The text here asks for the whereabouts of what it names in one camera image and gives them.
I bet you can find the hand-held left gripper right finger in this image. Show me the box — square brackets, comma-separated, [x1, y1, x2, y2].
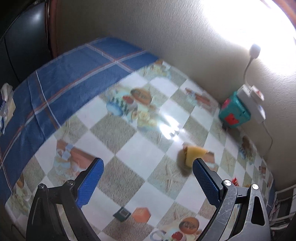
[192, 158, 271, 241]

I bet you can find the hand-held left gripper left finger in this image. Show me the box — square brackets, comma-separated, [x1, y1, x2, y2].
[26, 158, 105, 241]

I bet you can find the checkered printed tablecloth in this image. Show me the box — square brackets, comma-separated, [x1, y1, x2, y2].
[5, 59, 275, 241]

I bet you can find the small teal box red label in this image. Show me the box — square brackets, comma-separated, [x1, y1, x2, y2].
[218, 91, 251, 127]

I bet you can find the white power strip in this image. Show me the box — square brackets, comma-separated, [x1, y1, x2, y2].
[238, 85, 266, 122]

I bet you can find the blue plaid cloth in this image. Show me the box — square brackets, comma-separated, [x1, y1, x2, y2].
[0, 37, 160, 197]

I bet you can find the white gooseneck plug-in lamp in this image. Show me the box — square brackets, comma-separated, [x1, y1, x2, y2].
[243, 44, 262, 90]

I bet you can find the dark glossy screen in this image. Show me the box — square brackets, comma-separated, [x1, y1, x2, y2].
[0, 0, 50, 86]

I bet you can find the brown wooden frame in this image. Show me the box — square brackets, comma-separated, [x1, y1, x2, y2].
[45, 0, 58, 58]

